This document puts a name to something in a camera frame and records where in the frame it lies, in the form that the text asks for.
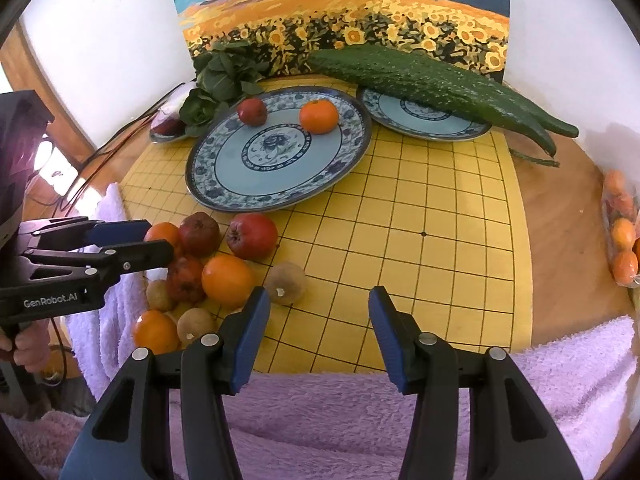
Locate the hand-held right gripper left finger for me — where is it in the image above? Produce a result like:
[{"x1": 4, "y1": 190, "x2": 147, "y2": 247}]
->
[{"x1": 60, "y1": 286, "x2": 272, "y2": 480}]

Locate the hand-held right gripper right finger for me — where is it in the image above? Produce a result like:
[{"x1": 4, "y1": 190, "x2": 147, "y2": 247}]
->
[{"x1": 368, "y1": 286, "x2": 583, "y2": 480}]

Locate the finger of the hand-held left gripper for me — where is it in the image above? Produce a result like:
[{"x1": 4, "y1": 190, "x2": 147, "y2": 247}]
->
[
  {"x1": 22, "y1": 240, "x2": 177, "y2": 291},
  {"x1": 17, "y1": 217, "x2": 152, "y2": 257}
]

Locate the orange tangerine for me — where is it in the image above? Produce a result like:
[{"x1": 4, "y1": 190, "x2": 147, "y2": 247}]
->
[
  {"x1": 201, "y1": 254, "x2": 256, "y2": 310},
  {"x1": 144, "y1": 221, "x2": 184, "y2": 261},
  {"x1": 299, "y1": 99, "x2": 340, "y2": 135},
  {"x1": 133, "y1": 310, "x2": 180, "y2": 356}
]

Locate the brown longan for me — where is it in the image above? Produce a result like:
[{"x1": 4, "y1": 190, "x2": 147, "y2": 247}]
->
[
  {"x1": 176, "y1": 307, "x2": 217, "y2": 349},
  {"x1": 146, "y1": 279, "x2": 177, "y2": 312},
  {"x1": 263, "y1": 261, "x2": 307, "y2": 306}
]

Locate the small red apple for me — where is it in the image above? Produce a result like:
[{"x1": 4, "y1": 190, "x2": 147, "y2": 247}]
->
[
  {"x1": 237, "y1": 97, "x2": 268, "y2": 127},
  {"x1": 225, "y1": 213, "x2": 279, "y2": 261},
  {"x1": 178, "y1": 211, "x2": 221, "y2": 259},
  {"x1": 166, "y1": 255, "x2": 207, "y2": 305}
]

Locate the large blue patterned plate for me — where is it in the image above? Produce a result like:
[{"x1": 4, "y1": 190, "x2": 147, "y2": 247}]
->
[{"x1": 186, "y1": 86, "x2": 373, "y2": 212}]

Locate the person's left hand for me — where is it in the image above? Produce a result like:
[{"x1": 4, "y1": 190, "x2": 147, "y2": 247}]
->
[{"x1": 0, "y1": 318, "x2": 52, "y2": 372}]

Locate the yellow grid go board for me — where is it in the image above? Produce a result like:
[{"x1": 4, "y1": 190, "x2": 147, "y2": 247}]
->
[{"x1": 120, "y1": 76, "x2": 534, "y2": 376}]

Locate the purple fluffy towel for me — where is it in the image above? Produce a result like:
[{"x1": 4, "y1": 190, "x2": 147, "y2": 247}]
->
[{"x1": 0, "y1": 182, "x2": 637, "y2": 480}]

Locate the halved red onion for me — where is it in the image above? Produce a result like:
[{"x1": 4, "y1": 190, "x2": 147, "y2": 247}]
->
[{"x1": 151, "y1": 87, "x2": 195, "y2": 136}]

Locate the small green bok choy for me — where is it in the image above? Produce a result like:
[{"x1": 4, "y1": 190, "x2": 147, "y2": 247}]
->
[{"x1": 179, "y1": 87, "x2": 234, "y2": 139}]

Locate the large green bok choy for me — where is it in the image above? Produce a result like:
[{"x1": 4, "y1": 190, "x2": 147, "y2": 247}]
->
[{"x1": 192, "y1": 42, "x2": 274, "y2": 103}]

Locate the small blue patterned plate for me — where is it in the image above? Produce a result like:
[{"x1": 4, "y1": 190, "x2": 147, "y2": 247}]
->
[{"x1": 356, "y1": 85, "x2": 494, "y2": 142}]

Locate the long green bumpy cucumber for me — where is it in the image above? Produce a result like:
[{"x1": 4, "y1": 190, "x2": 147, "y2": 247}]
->
[
  {"x1": 380, "y1": 91, "x2": 558, "y2": 157},
  {"x1": 307, "y1": 44, "x2": 580, "y2": 138}
]

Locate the pile of small kumquats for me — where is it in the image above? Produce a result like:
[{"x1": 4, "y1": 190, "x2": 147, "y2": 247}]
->
[{"x1": 602, "y1": 169, "x2": 640, "y2": 284}]

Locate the sunflower field painting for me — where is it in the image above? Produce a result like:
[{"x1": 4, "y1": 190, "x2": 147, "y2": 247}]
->
[{"x1": 165, "y1": 0, "x2": 512, "y2": 83}]

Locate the clear plastic bag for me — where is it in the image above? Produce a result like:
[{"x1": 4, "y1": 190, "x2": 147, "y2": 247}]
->
[{"x1": 597, "y1": 120, "x2": 640, "y2": 311}]

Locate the black cable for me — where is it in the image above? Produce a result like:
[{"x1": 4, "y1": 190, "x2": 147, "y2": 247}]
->
[{"x1": 65, "y1": 82, "x2": 187, "y2": 206}]

